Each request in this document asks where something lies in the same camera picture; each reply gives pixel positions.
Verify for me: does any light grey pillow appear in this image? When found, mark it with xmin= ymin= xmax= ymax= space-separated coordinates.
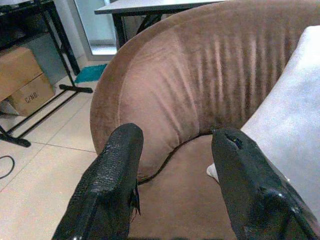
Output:
xmin=206 ymin=24 xmax=320 ymax=221

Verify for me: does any brown velvet round sofa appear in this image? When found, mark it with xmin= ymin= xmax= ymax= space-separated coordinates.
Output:
xmin=89 ymin=0 xmax=320 ymax=240

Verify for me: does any black floor cable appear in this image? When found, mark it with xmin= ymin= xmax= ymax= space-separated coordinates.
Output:
xmin=0 ymin=155 xmax=16 ymax=180

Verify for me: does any glass sliding door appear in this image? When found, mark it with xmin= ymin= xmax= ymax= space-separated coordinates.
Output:
xmin=73 ymin=0 xmax=118 ymax=56

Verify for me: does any small printed cardboard box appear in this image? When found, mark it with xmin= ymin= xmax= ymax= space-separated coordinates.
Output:
xmin=8 ymin=72 xmax=56 ymax=117

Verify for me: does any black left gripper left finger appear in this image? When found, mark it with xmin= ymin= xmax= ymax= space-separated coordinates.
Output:
xmin=51 ymin=122 xmax=145 ymax=240

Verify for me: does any teal floor mat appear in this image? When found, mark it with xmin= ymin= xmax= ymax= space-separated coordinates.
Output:
xmin=74 ymin=63 xmax=108 ymax=84

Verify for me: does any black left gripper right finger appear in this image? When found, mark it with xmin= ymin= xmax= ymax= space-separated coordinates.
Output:
xmin=211 ymin=128 xmax=320 ymax=240

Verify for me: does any large brown cardboard box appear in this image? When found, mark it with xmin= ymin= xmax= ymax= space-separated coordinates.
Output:
xmin=0 ymin=46 xmax=44 ymax=102

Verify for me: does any black metal frame table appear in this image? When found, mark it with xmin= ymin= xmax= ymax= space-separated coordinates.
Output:
xmin=0 ymin=0 xmax=94 ymax=148

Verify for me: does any grey top black leg table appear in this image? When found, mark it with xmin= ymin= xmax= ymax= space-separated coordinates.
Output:
xmin=94 ymin=0 xmax=233 ymax=52

